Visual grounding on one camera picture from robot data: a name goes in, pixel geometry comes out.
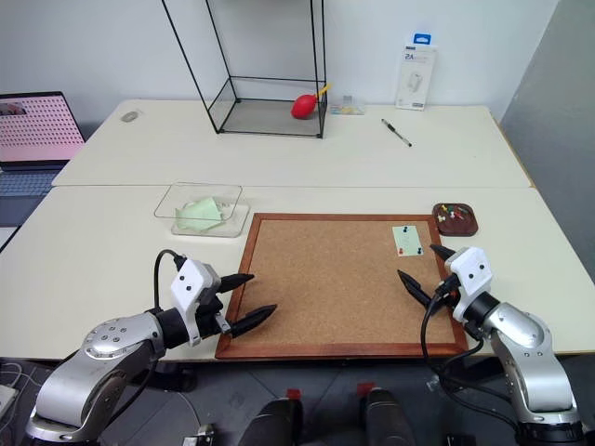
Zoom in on black wire frame stand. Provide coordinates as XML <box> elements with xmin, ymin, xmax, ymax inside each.
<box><xmin>161</xmin><ymin>0</ymin><xmax>328</xmax><ymax>140</ymax></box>

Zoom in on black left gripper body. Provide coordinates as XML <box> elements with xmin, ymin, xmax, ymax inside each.
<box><xmin>193</xmin><ymin>275</ymin><xmax>233</xmax><ymax>338</ymax></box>

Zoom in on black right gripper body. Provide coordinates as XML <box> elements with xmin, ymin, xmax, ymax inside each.
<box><xmin>427</xmin><ymin>259</ymin><xmax>461</xmax><ymax>311</ymax></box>

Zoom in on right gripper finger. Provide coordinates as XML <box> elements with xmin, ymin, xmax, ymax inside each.
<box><xmin>429</xmin><ymin>243</ymin><xmax>455</xmax><ymax>264</ymax></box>
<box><xmin>397</xmin><ymin>269</ymin><xmax>438</xmax><ymax>308</ymax></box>

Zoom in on white retail package box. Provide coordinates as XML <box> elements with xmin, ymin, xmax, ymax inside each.
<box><xmin>395</xmin><ymin>30</ymin><xmax>440</xmax><ymax>112</ymax></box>

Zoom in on red rubber air blower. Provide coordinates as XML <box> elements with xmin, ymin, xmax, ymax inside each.
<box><xmin>290</xmin><ymin>83</ymin><xmax>336</xmax><ymax>121</ymax></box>

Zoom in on black table foot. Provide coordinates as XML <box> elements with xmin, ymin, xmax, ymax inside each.
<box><xmin>154</xmin><ymin>361</ymin><xmax>198</xmax><ymax>392</ymax></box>

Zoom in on small clear plastic box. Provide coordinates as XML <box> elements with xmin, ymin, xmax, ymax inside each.
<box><xmin>330</xmin><ymin>95</ymin><xmax>366</xmax><ymax>116</ymax></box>

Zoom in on black and white pen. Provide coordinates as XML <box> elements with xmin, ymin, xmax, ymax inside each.
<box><xmin>380</xmin><ymin>117</ymin><xmax>414</xmax><ymax>149</ymax></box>

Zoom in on crumpled green paper notes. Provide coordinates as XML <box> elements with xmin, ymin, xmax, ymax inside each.
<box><xmin>174</xmin><ymin>195</ymin><xmax>232</xmax><ymax>232</ymax></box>

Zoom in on brown pushpin dish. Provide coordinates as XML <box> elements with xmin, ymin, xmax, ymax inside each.
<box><xmin>431</xmin><ymin>202</ymin><xmax>480</xmax><ymax>239</ymax></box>

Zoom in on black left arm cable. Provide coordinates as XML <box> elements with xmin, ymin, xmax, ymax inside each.
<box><xmin>153</xmin><ymin>249</ymin><xmax>188</xmax><ymax>311</ymax></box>

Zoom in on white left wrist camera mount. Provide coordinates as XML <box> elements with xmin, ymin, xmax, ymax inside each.
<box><xmin>169</xmin><ymin>259</ymin><xmax>222</xmax><ymax>348</ymax></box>

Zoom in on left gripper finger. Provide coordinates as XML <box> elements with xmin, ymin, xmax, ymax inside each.
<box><xmin>218</xmin><ymin>272</ymin><xmax>256</xmax><ymax>295</ymax></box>
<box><xmin>230</xmin><ymin>304</ymin><xmax>279</xmax><ymax>339</ymax></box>

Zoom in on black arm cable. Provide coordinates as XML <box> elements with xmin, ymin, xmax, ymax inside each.
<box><xmin>419</xmin><ymin>277</ymin><xmax>520</xmax><ymax>426</ymax></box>
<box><xmin>153</xmin><ymin>249</ymin><xmax>188</xmax><ymax>311</ymax></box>

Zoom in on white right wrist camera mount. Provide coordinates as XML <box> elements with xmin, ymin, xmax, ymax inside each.
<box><xmin>444</xmin><ymin>246</ymin><xmax>494</xmax><ymax>323</ymax></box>

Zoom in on wood-framed cork board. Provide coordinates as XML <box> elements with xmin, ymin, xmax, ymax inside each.
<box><xmin>215</xmin><ymin>213</ymin><xmax>469</xmax><ymax>361</ymax></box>

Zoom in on pale green paper note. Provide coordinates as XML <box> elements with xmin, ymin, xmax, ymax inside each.
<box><xmin>391</xmin><ymin>225</ymin><xmax>422</xmax><ymax>258</ymax></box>

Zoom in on open laptop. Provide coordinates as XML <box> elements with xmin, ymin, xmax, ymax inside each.
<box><xmin>0</xmin><ymin>90</ymin><xmax>87</xmax><ymax>202</ymax></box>

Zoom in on clear plastic tray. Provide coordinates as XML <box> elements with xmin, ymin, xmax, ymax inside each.
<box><xmin>153</xmin><ymin>182</ymin><xmax>251</xmax><ymax>240</ymax></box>

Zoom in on dark rounded shape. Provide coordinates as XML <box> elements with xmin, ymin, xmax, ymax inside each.
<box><xmin>360</xmin><ymin>387</ymin><xmax>416</xmax><ymax>446</ymax></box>
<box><xmin>240</xmin><ymin>396</ymin><xmax>304</xmax><ymax>446</ymax></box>

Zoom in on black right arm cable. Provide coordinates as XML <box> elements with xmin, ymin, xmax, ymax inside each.
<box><xmin>419</xmin><ymin>277</ymin><xmax>520</xmax><ymax>426</ymax></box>

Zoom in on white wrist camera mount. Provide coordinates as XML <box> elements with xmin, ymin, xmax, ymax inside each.
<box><xmin>444</xmin><ymin>246</ymin><xmax>494</xmax><ymax>323</ymax></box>
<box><xmin>169</xmin><ymin>259</ymin><xmax>222</xmax><ymax>348</ymax></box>

